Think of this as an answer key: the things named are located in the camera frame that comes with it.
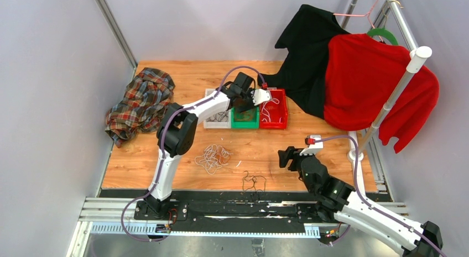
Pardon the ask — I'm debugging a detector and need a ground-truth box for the orange thin cable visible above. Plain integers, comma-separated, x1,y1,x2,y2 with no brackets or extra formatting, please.
234,111,257,123
216,145,234,165

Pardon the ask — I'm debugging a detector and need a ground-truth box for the white thin cable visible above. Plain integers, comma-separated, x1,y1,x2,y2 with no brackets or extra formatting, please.
260,96,285,123
194,144,243,176

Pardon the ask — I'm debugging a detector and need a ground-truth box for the black thin cable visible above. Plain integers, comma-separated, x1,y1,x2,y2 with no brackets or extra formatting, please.
206,111,230,124
242,171,268,194

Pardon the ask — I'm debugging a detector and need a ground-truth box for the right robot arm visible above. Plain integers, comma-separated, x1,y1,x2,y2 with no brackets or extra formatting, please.
278,146,443,256

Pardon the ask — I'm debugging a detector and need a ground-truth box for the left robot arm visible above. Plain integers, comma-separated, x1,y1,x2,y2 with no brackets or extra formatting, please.
144,72,257,220

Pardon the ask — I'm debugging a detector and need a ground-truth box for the green plastic bin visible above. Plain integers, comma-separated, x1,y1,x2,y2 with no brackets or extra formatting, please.
231,107,260,129

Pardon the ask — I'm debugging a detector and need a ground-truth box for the white plastic bin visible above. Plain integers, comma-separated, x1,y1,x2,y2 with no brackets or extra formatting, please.
202,88,231,129

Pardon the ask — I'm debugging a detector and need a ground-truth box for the red plastic bin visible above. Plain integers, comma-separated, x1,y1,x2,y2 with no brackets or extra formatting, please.
259,88,288,129

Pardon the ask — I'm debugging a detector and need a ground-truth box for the black t-shirt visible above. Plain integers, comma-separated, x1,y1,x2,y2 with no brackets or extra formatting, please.
257,4,348,119

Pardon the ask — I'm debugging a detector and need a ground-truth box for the plaid flannel shirt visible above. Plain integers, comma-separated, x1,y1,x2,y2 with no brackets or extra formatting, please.
105,67,175,148

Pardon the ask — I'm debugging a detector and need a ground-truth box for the red sweater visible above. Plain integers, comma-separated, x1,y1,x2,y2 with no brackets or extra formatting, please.
324,34,439,153

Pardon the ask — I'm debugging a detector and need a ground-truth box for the green hanger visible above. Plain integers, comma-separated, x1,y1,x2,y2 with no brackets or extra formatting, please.
367,28,399,46

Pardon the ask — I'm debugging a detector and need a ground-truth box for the white clothes rack pole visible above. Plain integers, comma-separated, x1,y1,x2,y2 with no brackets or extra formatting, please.
350,46,432,161

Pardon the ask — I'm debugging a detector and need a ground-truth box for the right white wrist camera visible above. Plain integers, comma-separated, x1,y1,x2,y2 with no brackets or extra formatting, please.
300,135,324,156

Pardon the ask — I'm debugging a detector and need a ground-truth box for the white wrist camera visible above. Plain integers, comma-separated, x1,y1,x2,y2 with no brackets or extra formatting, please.
252,88,272,106
300,135,324,156

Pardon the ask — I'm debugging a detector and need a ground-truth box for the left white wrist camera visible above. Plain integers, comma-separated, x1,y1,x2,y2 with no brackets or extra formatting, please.
252,88,272,106

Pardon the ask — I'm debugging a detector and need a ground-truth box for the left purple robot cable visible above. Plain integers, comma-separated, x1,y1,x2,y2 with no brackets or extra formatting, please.
121,65,268,244

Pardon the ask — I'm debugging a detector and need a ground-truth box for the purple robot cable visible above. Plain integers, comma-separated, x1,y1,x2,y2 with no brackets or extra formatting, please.
121,65,268,244
311,134,446,257

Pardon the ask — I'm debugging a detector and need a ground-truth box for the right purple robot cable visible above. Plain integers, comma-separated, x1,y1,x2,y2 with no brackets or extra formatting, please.
311,134,446,257

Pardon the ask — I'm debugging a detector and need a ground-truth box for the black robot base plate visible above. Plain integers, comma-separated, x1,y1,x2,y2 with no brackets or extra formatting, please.
134,190,340,233

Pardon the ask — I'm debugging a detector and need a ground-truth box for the pink wire hanger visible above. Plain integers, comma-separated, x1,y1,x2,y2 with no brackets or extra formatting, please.
332,0,398,29

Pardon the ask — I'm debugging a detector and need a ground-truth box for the aluminium frame rail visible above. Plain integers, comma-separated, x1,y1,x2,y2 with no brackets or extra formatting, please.
95,0,138,70

